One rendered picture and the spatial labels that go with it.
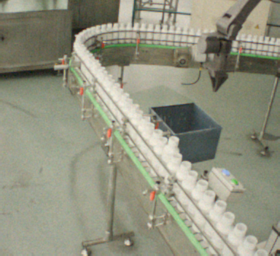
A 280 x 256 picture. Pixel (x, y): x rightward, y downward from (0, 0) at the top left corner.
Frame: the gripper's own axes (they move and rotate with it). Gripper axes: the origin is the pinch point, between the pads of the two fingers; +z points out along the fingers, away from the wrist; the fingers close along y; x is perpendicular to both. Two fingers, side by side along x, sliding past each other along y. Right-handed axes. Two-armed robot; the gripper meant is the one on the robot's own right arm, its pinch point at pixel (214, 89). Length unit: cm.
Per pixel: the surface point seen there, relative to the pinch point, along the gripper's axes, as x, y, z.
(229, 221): 41, 16, 24
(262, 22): -312, -329, 54
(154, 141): -11.8, 15.3, 27.6
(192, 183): 17.7, 15.1, 26.7
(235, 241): 47, 16, 28
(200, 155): -39, -34, 62
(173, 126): -70, -32, 60
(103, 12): -528, -151, 99
